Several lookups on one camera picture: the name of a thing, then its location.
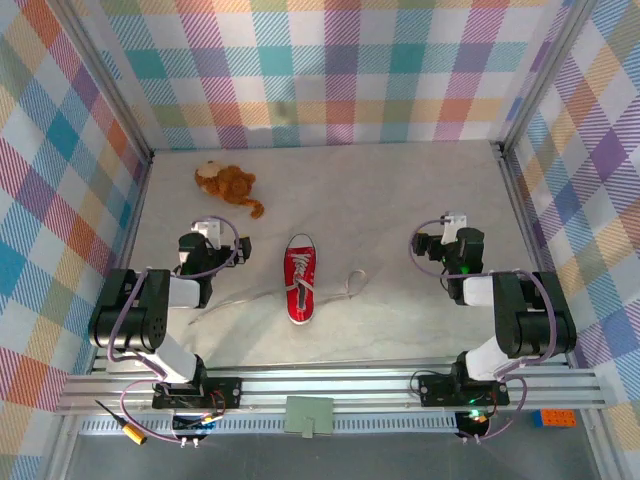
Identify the orange and blue toy block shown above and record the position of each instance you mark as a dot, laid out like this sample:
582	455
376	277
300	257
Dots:
557	417

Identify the white shoelace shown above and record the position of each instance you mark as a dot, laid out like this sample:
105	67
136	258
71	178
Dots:
302	261

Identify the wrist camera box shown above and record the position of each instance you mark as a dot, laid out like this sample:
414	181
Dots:
207	227
454	222

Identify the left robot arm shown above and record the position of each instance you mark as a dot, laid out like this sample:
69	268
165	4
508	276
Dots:
130	320

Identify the brown plush monkey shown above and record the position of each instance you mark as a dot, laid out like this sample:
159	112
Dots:
230	185

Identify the yellow cylinder plug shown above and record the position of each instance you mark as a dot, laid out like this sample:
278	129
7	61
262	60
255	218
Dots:
135	432

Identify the aluminium side rail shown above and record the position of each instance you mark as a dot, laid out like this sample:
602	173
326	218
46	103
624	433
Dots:
520	210

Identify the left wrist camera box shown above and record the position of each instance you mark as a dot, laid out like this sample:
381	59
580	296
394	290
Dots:
207	227

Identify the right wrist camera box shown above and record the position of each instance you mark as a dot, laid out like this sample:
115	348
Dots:
454	222

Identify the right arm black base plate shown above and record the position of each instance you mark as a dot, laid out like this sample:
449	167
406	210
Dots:
435	390

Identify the grey-green flat plate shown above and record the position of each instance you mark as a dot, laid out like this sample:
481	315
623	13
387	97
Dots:
307	412

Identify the aluminium corner post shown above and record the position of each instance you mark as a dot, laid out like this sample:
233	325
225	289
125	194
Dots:
544	75
108	75

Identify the black controller board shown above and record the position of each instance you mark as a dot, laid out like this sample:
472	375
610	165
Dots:
192	427
472	425

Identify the long aluminium base rail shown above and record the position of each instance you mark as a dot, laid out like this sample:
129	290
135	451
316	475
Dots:
350	385

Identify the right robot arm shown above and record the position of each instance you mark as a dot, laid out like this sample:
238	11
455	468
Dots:
530	320

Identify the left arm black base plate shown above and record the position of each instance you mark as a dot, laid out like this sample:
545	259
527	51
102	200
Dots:
225	390

